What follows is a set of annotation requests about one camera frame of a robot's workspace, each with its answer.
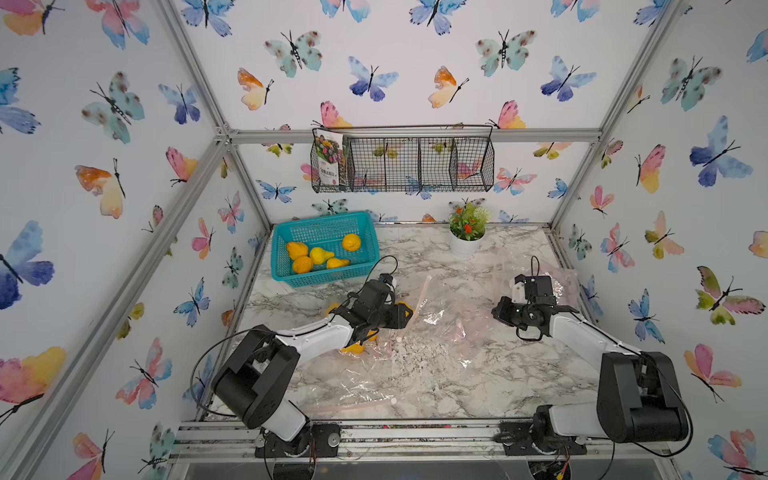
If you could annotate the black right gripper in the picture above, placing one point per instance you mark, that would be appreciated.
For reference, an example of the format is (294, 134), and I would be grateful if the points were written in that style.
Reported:
(501, 313)

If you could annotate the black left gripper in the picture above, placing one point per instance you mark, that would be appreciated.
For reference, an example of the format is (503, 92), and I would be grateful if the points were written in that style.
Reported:
(398, 321)

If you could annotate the yellow-green pear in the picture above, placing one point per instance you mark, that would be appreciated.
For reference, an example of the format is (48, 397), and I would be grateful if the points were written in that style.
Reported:
(320, 256)

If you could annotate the yellow pear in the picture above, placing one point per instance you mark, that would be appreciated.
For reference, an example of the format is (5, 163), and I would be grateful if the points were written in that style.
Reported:
(302, 265)

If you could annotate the orange pear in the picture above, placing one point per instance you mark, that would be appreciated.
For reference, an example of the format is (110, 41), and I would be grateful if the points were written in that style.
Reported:
(297, 250)

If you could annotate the clear zip-top bag with pears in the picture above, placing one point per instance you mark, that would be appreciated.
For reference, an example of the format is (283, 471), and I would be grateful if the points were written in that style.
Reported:
(509, 265)

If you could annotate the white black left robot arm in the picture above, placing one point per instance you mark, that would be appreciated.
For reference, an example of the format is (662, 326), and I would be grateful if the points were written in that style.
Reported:
(253, 381)

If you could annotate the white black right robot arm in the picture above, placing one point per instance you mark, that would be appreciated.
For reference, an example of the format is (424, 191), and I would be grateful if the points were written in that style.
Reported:
(638, 398)

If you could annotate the clear bag of lemons front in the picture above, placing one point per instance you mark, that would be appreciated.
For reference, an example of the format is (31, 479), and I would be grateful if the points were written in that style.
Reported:
(396, 370)

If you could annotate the teal plastic basket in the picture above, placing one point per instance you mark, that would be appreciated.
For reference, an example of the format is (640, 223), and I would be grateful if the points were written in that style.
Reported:
(326, 232)

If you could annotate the white pot artificial plant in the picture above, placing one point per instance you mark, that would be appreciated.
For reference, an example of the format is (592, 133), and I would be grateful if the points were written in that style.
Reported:
(467, 224)

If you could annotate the seed packet in basket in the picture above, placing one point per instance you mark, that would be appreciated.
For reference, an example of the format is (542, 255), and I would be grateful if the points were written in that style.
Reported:
(328, 147)

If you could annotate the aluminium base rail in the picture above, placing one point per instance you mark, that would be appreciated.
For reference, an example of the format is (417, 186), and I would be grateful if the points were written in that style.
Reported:
(388, 440)

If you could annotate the black wire wall basket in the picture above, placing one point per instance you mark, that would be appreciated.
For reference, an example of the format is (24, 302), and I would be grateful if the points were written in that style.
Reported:
(414, 160)

